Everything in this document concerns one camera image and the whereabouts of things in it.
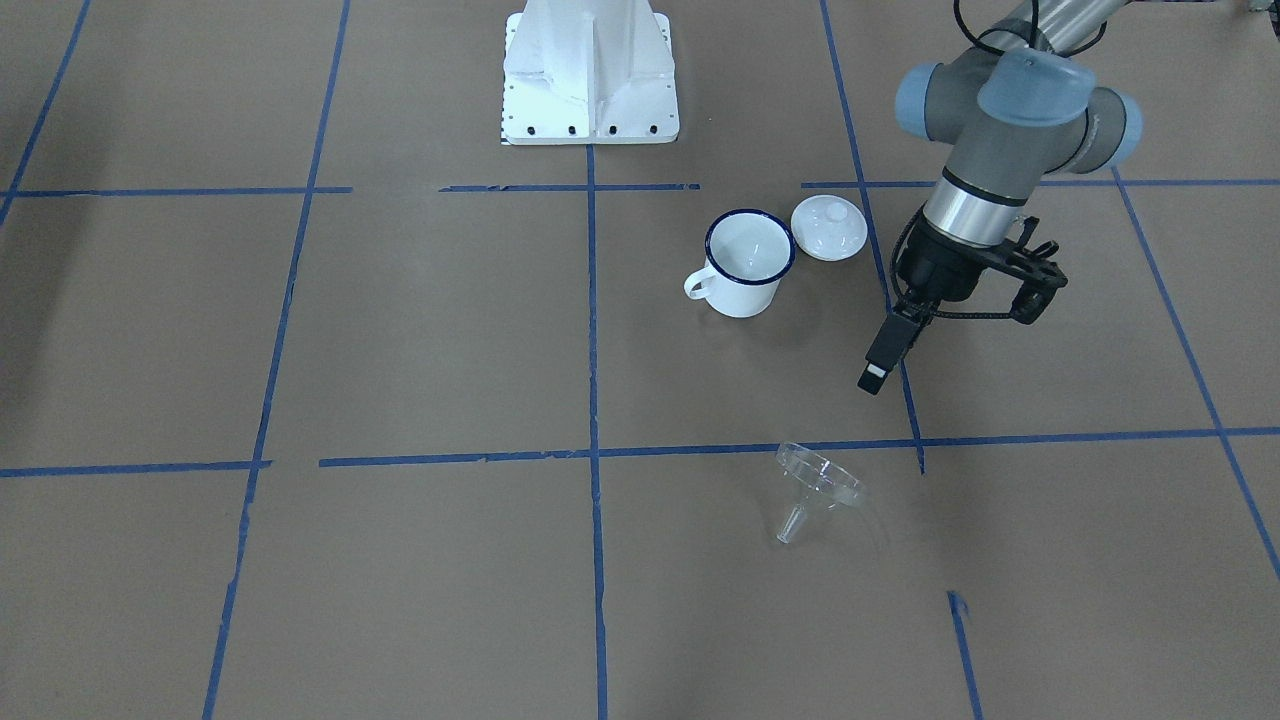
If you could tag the clear plastic funnel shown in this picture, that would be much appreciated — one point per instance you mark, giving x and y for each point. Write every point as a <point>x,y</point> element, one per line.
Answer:
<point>822,486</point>

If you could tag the white ceramic lid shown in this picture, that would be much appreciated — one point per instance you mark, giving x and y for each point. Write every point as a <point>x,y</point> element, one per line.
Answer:
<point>829,228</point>

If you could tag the white enamel mug blue rim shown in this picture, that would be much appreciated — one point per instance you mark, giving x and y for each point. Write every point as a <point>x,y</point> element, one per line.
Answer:
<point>747,253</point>

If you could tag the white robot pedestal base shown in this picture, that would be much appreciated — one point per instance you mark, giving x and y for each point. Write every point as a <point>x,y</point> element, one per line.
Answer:
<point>588,73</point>

